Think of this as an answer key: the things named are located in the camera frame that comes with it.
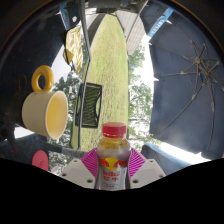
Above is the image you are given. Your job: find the cream mug with yellow handle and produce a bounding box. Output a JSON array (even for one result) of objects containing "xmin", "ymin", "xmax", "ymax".
[{"xmin": 21, "ymin": 64, "xmax": 69, "ymax": 140}]

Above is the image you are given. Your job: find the red-capped drink bottle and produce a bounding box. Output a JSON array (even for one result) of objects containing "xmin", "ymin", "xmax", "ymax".
[{"xmin": 95, "ymin": 121, "xmax": 132, "ymax": 192}]

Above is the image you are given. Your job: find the blue-banded patio umbrella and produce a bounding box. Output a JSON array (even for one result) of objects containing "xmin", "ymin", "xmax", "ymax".
[{"xmin": 139, "ymin": 1, "xmax": 176, "ymax": 39}]

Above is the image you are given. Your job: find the dark mesh chair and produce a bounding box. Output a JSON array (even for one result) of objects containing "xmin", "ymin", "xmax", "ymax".
[{"xmin": 74, "ymin": 82, "xmax": 103, "ymax": 129}]

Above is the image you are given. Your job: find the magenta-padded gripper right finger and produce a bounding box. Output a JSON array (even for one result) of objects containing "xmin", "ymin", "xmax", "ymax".
[{"xmin": 124, "ymin": 147, "xmax": 167, "ymax": 190}]

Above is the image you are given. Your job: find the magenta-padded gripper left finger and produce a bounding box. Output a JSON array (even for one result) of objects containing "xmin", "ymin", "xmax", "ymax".
[{"xmin": 60, "ymin": 147, "xmax": 101, "ymax": 190}]

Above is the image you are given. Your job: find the yellow packet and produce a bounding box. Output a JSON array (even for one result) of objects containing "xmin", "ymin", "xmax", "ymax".
[{"xmin": 64, "ymin": 25, "xmax": 84, "ymax": 74}]

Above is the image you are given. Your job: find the flat round red coaster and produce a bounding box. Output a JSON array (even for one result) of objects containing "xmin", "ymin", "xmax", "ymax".
[{"xmin": 31, "ymin": 149, "xmax": 50, "ymax": 172}]

